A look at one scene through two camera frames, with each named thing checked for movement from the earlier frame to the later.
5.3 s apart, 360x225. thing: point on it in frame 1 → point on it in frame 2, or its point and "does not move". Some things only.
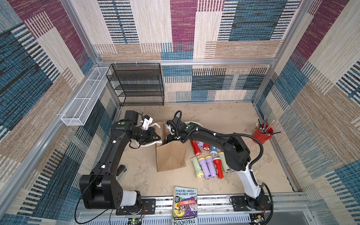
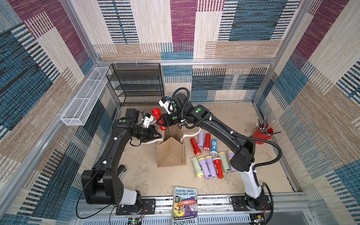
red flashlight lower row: [218, 162] does not move
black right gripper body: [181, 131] → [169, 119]
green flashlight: [225, 167] does not move
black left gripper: [151, 134] does not move
